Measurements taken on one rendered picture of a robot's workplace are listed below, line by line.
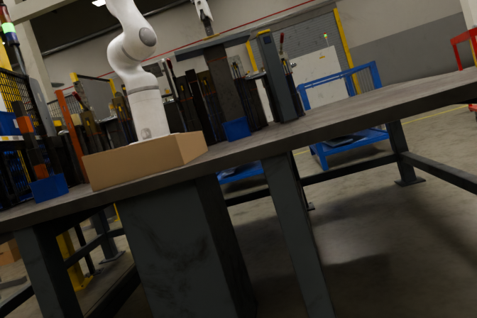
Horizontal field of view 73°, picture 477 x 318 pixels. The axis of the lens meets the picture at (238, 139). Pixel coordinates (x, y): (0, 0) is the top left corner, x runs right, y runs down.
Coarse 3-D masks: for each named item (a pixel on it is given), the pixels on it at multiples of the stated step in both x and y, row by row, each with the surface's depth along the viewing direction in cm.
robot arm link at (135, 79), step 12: (108, 48) 122; (120, 48) 116; (108, 60) 123; (120, 60) 120; (132, 60) 119; (120, 72) 119; (132, 72) 119; (144, 72) 118; (132, 84) 116; (144, 84) 116; (156, 84) 120
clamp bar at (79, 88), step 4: (76, 84) 162; (80, 84) 164; (76, 88) 164; (80, 88) 164; (80, 92) 164; (84, 92) 166; (80, 96) 165; (84, 96) 165; (84, 100) 165; (88, 100) 167; (88, 104) 166
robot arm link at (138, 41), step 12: (108, 0) 116; (120, 0) 115; (132, 0) 119; (120, 12) 114; (132, 12) 116; (132, 24) 113; (144, 24) 116; (120, 36) 116; (132, 36) 112; (144, 36) 113; (156, 36) 118; (132, 48) 113; (144, 48) 114; (156, 48) 119
